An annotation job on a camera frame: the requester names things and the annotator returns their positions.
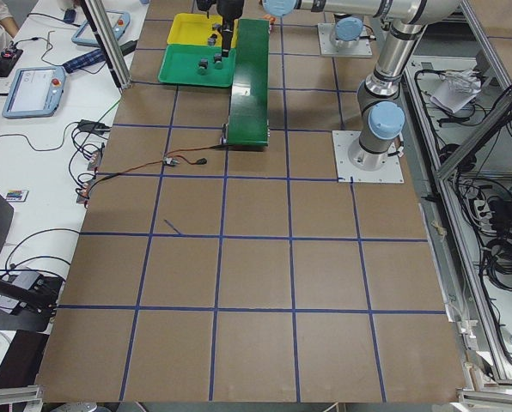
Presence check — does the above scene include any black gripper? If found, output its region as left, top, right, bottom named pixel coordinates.
left=196, top=0, right=244, bottom=58

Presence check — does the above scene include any green mushroom push button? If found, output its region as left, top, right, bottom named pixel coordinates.
left=213, top=53, right=223, bottom=70

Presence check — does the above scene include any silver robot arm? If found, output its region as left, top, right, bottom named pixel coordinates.
left=197, top=0, right=364, bottom=58
left=263, top=0, right=460, bottom=171

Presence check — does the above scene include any yellow plastic tray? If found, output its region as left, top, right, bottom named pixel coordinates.
left=167, top=13, right=222, bottom=47

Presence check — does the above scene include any green plastic tray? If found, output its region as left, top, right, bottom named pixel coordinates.
left=158, top=44, right=236, bottom=88

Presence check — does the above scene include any green conveyor belt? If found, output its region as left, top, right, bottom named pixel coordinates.
left=221, top=19, right=270, bottom=148

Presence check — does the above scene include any black power adapter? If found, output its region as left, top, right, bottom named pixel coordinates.
left=119, top=40, right=137, bottom=56

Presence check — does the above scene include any far blue teach pendant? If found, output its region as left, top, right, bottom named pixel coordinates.
left=70, top=10, right=131, bottom=47

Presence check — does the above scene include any blue teach pendant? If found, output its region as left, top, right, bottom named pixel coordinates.
left=70, top=10, right=131, bottom=47
left=2, top=66, right=66, bottom=119

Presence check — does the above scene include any folded blue umbrella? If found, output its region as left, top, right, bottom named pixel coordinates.
left=62, top=49, right=106, bottom=74

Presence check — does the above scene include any small controller circuit board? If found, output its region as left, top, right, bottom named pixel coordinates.
left=163, top=157, right=180, bottom=167

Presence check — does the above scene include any near blue teach pendant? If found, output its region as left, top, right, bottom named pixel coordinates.
left=2, top=66, right=66, bottom=119

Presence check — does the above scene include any aluminium frame post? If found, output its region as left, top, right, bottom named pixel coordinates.
left=80, top=0, right=131, bottom=90

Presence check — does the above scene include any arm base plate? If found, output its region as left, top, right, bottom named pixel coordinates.
left=332, top=130, right=404, bottom=184
left=318, top=23, right=373, bottom=58

